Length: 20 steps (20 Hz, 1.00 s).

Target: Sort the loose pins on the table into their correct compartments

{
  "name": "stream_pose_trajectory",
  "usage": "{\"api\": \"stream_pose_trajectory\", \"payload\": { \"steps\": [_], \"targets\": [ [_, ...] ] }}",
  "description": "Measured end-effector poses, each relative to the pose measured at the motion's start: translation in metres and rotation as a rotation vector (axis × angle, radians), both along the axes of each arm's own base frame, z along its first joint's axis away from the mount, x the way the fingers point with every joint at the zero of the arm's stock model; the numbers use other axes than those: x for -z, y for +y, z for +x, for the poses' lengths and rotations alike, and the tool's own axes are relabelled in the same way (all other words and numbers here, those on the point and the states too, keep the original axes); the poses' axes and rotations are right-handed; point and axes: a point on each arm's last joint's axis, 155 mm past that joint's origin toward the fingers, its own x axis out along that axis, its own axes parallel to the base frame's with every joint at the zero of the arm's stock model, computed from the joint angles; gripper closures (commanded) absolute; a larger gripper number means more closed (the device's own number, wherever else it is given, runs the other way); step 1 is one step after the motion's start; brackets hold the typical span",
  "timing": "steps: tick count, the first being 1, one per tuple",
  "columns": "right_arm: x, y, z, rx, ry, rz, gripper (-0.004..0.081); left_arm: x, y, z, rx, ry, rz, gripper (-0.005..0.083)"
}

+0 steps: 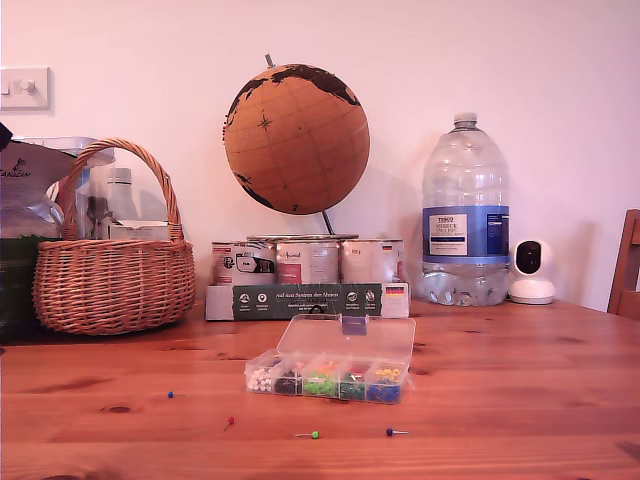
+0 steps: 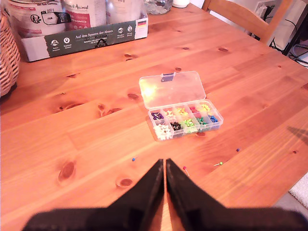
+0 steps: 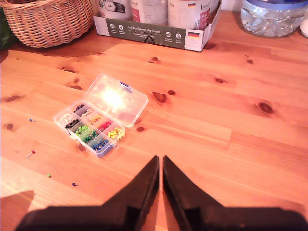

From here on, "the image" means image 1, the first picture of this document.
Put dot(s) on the white carton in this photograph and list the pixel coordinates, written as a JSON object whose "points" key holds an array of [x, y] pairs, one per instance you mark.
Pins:
{"points": [[140, 230]]}

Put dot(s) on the wooden chair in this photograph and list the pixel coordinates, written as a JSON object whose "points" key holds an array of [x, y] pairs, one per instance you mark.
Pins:
{"points": [[630, 270]]}

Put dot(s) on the can with plain white label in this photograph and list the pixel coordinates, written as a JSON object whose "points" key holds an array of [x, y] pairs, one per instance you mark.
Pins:
{"points": [[370, 262]]}

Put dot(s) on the small white round camera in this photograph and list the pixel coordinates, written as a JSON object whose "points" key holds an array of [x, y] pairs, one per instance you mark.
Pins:
{"points": [[532, 290]]}

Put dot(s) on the can with black-white label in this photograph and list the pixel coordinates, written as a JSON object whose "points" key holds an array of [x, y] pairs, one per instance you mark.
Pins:
{"points": [[242, 262]]}

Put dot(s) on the cardboard can tray green print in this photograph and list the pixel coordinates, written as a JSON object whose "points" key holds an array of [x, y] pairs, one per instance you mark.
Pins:
{"points": [[300, 300]]}

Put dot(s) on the white wall light switch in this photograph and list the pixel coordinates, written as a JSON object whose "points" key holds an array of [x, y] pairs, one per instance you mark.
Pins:
{"points": [[25, 90]]}

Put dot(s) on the dark blue-headed push pin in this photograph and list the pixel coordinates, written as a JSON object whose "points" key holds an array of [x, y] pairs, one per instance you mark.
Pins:
{"points": [[389, 431]]}

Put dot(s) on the clear plastic packet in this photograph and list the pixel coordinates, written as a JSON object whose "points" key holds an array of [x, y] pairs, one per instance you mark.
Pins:
{"points": [[95, 210]]}

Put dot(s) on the cork globe on metal stand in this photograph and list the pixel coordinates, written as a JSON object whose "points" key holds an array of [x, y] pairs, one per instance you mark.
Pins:
{"points": [[295, 145]]}

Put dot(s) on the white bottle with grey cap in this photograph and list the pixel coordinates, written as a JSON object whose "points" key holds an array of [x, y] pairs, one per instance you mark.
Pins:
{"points": [[121, 195]]}

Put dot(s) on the large clear water bottle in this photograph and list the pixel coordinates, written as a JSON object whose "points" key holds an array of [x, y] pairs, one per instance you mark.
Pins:
{"points": [[465, 200]]}

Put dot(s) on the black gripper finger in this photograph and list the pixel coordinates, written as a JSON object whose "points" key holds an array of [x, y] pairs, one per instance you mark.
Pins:
{"points": [[3, 136]]}

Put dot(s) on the clear plastic container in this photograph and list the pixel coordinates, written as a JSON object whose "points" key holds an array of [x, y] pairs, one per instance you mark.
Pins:
{"points": [[65, 143]]}

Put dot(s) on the dark green bag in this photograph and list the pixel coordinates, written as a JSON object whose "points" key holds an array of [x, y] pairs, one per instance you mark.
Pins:
{"points": [[15, 290]]}

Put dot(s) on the green-headed push pin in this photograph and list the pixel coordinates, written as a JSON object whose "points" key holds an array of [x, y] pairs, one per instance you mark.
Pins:
{"points": [[315, 434]]}

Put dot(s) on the clear plastic pin organiser box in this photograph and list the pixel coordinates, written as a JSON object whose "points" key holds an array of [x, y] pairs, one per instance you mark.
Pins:
{"points": [[350, 345]]}

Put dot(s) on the red-headed push pin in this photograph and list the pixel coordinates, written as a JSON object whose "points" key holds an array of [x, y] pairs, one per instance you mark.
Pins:
{"points": [[231, 420]]}

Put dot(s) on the can with pink label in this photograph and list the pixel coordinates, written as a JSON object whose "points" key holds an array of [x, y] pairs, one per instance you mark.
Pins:
{"points": [[305, 262]]}

